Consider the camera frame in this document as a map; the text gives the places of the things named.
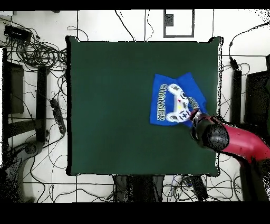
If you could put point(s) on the black electronics box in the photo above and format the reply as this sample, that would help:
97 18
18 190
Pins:
16 32

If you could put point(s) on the grey rectangular frame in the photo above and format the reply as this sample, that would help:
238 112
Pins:
164 31

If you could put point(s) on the black power strip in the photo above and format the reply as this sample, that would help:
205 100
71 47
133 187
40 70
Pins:
57 116

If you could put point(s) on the black stand beam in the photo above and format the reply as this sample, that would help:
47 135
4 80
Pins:
41 95
236 95

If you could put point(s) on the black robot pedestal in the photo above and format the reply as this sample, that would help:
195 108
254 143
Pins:
139 188

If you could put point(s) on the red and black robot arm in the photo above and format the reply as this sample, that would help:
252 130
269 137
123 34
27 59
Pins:
242 141

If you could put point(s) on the grey chair base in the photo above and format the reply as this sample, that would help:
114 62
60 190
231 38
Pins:
31 148

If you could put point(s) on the blue printed shirt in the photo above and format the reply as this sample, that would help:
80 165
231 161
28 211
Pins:
160 101

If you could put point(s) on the dark monitor panel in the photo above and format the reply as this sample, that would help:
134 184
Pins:
15 88
257 99

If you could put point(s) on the dark green tablecloth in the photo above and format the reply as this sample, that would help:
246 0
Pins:
105 116

